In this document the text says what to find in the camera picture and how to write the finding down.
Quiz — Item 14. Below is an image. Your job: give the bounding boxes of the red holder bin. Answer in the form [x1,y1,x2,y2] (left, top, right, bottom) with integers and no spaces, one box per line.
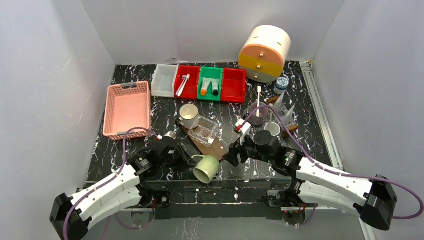
[220,68,246,104]

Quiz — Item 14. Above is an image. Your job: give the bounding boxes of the red cap toothpaste tube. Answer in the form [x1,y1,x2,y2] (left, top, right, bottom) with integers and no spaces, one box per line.
[273,91,286,111]

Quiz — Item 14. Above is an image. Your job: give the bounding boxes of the black cap toothpaste tube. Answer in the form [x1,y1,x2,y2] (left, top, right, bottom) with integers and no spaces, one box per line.
[211,78,220,96]

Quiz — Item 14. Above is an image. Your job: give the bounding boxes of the red toothbrush bin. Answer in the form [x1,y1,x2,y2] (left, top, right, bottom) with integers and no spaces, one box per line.
[174,65,201,100]

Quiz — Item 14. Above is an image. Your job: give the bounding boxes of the orange cap toothpaste tube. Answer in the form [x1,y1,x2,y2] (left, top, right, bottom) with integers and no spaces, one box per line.
[200,79,211,96]

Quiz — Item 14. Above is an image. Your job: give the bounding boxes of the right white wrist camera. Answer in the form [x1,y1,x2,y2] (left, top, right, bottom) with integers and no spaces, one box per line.
[235,119,252,145]

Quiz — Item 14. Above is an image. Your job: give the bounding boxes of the green toothpaste bin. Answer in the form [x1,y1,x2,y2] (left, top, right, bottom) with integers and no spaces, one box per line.
[197,66,224,101]

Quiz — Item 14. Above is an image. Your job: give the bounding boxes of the blue white small jar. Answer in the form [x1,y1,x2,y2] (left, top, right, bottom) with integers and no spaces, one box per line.
[273,76,290,95]

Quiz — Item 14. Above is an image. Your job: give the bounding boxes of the clear acrylic holder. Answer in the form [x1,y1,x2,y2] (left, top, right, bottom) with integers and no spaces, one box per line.
[188,116,219,147]

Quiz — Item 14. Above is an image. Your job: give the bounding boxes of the purple ceramic mug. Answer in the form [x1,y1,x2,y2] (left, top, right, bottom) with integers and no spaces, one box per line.
[242,103,270,126]

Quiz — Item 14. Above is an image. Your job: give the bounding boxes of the aluminium side rail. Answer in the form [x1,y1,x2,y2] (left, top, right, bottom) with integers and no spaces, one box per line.
[299,60,377,240]

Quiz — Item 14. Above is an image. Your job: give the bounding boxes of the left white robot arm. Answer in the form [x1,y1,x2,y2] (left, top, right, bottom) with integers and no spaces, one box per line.
[49,136,197,240]

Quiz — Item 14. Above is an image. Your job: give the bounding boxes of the clear wooden-ended toothbrush holder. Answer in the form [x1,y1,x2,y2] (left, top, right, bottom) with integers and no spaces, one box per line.
[267,96,299,134]

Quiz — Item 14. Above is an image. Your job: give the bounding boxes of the white toothbrush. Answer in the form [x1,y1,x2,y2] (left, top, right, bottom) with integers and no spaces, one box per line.
[256,85,262,118]
[176,74,191,97]
[267,110,273,131]

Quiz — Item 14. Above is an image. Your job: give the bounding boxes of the white plastic bin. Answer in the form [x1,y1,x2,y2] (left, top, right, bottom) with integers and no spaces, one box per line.
[151,64,179,98]

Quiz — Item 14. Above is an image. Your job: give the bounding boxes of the pink plastic basket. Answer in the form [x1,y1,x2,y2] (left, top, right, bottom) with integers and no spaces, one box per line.
[102,81,151,141]

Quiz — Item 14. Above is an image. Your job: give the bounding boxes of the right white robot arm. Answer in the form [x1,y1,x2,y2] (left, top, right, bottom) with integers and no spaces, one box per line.
[222,130,398,231]

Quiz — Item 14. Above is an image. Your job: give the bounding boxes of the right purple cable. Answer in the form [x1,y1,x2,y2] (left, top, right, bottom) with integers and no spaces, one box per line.
[240,105,424,228]

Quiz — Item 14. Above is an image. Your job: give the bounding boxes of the white blue-handled mug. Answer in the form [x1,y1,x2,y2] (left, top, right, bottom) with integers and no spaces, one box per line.
[264,122,281,137]

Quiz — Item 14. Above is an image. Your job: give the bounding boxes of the round drawer cabinet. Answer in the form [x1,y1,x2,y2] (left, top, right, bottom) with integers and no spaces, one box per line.
[238,25,291,83]

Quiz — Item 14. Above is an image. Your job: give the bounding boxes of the brown oval wooden tray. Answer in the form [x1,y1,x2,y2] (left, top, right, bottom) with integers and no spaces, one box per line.
[189,136,228,161]

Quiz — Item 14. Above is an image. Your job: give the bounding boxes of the purple cable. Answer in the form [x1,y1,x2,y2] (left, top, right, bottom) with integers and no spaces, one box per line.
[62,127,160,240]
[240,105,424,228]

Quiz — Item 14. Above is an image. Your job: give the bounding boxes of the green ceramic mug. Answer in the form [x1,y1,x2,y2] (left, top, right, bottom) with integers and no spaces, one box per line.
[191,154,220,184]

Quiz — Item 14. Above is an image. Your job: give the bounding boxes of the cream ceramic mug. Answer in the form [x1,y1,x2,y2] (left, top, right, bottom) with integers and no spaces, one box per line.
[175,103,199,130]

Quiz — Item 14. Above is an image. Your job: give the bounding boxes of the black front base bar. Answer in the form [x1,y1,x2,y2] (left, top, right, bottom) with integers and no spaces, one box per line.
[109,178,319,221]

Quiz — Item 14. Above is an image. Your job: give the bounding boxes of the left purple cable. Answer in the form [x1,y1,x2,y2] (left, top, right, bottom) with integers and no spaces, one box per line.
[62,127,160,240]

